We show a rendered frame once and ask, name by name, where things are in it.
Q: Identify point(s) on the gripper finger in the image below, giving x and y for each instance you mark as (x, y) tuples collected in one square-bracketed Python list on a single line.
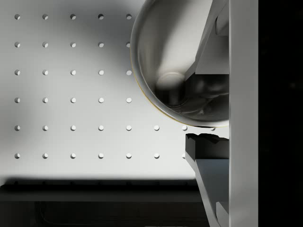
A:
[(213, 179), (213, 59)]

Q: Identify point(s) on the yellow bowl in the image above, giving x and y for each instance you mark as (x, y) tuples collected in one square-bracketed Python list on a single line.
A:
[(154, 47)]

